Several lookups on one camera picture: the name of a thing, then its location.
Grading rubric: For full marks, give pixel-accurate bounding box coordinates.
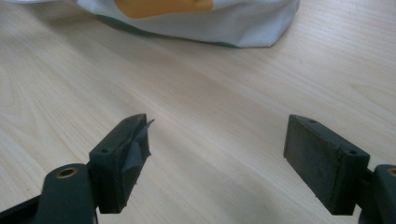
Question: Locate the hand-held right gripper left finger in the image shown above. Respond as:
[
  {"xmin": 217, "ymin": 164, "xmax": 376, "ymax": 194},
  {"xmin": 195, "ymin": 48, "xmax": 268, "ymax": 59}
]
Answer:
[{"xmin": 88, "ymin": 113, "xmax": 155, "ymax": 215}]

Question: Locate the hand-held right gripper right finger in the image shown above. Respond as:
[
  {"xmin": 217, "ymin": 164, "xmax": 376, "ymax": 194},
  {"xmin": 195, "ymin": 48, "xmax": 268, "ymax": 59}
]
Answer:
[{"xmin": 283, "ymin": 114, "xmax": 372, "ymax": 217}]

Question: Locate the white cloth with orange print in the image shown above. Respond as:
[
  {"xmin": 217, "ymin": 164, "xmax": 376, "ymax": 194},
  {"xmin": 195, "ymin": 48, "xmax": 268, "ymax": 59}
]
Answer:
[{"xmin": 6, "ymin": 0, "xmax": 302, "ymax": 49}]

